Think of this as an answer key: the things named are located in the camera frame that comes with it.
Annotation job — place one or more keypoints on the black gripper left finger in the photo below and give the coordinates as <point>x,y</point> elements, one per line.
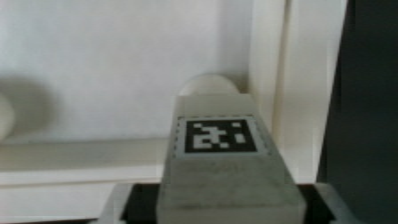
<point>129,206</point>

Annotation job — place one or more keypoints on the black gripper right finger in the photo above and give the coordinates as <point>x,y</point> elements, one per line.
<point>326,210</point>

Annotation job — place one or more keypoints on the white table leg with tag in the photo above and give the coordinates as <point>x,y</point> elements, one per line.
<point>225,182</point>

